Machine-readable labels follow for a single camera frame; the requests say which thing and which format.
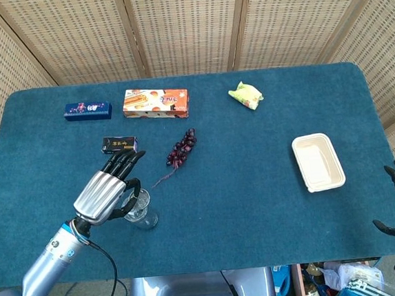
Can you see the white plastic bag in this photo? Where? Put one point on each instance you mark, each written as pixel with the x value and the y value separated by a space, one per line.
pixel 350 273

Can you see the blue plastic container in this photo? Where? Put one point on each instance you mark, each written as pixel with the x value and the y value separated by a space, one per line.
pixel 281 280

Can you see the orange white snack box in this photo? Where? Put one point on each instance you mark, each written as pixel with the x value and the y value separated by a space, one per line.
pixel 155 103

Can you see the green yellow snack packet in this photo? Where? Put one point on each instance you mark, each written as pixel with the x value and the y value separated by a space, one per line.
pixel 246 95

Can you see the small black box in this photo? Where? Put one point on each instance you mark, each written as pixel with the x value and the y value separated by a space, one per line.
pixel 119 144

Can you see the blue table cloth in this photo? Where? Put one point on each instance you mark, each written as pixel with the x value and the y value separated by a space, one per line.
pixel 223 204

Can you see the blue white checkered box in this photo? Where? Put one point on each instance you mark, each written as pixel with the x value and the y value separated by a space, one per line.
pixel 362 291

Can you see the silver robot torso base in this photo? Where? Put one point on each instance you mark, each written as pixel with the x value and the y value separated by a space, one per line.
pixel 196 293

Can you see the clear glass jar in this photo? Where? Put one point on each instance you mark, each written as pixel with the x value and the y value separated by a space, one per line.
pixel 148 218

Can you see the bamboo folding screen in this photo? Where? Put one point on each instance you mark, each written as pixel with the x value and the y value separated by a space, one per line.
pixel 187 27

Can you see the dark blue long box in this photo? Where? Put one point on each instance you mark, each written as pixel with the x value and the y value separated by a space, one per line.
pixel 88 110

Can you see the cream rectangular food tray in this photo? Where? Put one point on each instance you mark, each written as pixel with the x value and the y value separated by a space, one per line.
pixel 318 161

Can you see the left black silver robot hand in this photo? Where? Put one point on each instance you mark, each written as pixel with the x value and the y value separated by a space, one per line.
pixel 99 196

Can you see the purple grape bunch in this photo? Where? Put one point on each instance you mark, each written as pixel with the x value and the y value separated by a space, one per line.
pixel 182 149

